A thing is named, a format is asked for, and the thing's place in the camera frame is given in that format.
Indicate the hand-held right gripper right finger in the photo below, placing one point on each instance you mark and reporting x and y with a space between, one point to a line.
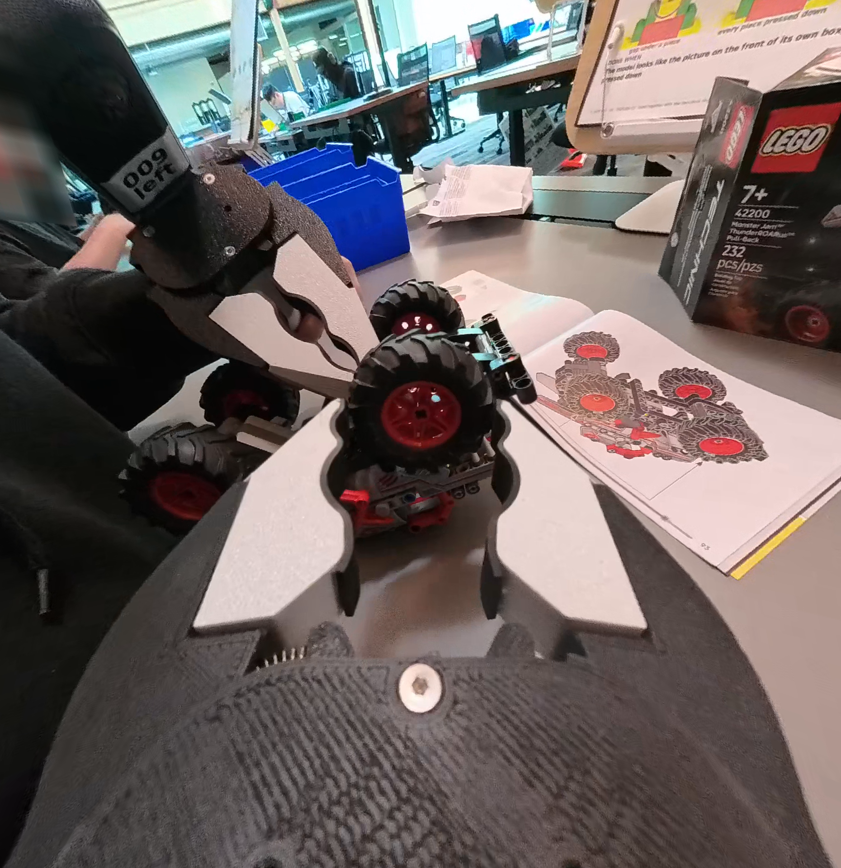
570 542

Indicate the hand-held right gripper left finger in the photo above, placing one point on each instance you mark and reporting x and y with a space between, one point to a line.
278 529

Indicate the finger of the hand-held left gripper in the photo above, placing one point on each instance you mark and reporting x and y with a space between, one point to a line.
325 291
258 325

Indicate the toy monster truck red wheels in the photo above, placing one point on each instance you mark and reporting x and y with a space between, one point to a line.
420 407

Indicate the person's left forearm black sleeve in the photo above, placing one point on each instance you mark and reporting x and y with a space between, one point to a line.
88 339

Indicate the grey desk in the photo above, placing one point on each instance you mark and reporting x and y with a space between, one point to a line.
597 271

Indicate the person's left hand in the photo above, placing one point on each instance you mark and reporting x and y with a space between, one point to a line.
308 325

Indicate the blue plastic parts bin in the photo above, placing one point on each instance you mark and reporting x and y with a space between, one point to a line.
339 203

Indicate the white board on stand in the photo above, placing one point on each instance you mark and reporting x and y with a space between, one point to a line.
247 74

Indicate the open building instruction booklet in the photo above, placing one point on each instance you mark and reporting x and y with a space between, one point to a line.
732 502

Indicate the white printed paper bag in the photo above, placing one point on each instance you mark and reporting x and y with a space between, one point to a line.
481 190

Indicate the wooden office table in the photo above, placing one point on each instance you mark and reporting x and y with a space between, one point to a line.
515 78
366 108

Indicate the black office chair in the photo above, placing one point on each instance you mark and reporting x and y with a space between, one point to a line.
488 47
417 74

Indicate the grey flat tray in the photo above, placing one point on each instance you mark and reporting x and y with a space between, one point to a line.
583 196

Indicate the white stand base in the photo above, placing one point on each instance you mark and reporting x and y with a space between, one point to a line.
648 210

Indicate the black toy set box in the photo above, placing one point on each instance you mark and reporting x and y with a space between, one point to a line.
766 224

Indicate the wooden board with printed sheet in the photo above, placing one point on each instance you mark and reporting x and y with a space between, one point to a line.
664 81

